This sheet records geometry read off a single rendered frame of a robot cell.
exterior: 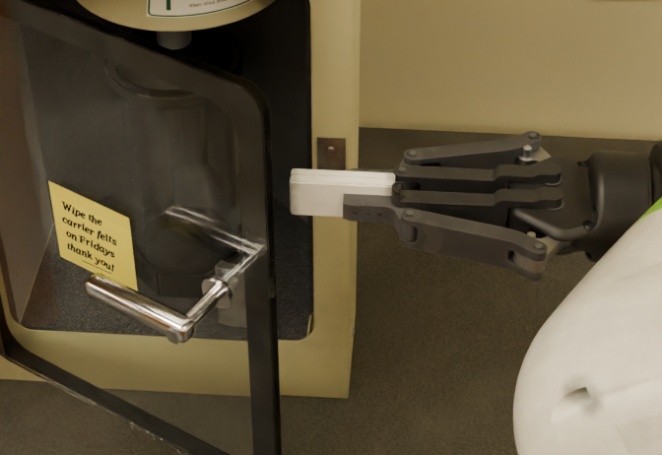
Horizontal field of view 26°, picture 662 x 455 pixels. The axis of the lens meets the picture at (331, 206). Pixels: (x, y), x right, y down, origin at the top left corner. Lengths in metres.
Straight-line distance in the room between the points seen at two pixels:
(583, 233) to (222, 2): 0.32
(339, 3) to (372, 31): 0.53
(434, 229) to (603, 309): 0.39
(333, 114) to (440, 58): 0.50
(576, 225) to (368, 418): 0.40
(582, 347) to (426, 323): 0.82
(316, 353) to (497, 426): 0.17
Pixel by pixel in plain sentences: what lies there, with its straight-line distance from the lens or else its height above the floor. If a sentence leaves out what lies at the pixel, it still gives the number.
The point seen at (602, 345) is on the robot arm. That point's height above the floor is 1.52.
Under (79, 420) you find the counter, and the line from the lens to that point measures 1.29.
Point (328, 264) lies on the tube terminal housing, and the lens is 1.17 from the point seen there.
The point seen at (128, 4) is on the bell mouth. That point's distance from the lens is 1.07.
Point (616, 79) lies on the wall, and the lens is 1.59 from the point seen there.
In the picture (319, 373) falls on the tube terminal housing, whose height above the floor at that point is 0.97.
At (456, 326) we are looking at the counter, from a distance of 1.36.
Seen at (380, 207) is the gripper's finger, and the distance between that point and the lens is 0.95.
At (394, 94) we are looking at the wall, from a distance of 1.59.
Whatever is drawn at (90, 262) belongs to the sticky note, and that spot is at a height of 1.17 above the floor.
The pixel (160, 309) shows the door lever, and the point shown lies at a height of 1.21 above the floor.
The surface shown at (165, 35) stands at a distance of 1.15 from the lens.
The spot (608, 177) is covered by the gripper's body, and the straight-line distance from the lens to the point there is 0.94.
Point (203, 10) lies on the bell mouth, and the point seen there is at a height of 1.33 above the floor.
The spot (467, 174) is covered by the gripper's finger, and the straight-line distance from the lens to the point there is 0.97.
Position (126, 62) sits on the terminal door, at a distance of 0.94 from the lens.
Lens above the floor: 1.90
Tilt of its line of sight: 41 degrees down
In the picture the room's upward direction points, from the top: straight up
